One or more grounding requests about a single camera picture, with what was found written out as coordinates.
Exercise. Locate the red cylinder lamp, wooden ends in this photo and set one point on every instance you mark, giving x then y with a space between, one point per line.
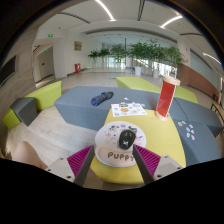
166 100

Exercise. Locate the ceiling light strips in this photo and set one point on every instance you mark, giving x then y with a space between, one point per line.
106 11

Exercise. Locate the angled grey upholstered bench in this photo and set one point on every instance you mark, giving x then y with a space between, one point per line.
200 111

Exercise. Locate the dark grey cube seat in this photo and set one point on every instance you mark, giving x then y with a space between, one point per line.
25 110

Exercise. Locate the small lime green seat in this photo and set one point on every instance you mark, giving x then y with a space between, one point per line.
10 119

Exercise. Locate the framed wall plaque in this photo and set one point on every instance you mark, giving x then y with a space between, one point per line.
78 45

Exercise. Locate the black computer mouse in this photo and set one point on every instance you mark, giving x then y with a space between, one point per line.
127 139

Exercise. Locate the red fire extinguisher box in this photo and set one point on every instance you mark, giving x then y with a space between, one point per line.
77 68

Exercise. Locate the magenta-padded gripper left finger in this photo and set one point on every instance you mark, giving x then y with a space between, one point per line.
80 161

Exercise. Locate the potted green plants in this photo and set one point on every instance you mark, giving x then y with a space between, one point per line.
143 51

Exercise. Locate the person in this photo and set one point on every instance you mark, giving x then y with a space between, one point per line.
28 156

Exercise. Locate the white sticker sheet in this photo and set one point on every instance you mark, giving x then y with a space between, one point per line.
128 110

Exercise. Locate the folded dark blue umbrella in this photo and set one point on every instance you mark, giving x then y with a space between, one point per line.
101 98

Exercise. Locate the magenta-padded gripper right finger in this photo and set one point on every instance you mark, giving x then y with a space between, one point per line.
148 160

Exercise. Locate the wooden chair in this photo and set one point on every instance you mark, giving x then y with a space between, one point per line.
218 111

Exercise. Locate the round white puppy mouse pad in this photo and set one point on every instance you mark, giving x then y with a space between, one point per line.
110 143

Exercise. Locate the long grey upholstered bench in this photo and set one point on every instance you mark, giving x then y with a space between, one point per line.
80 110

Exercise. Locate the round brown sticker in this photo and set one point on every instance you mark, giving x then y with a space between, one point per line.
180 123

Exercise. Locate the green exit sign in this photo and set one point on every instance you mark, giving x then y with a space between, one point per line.
50 35

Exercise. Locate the lime green upholstered bench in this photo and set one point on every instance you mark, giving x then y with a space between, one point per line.
45 95
186 95
136 83

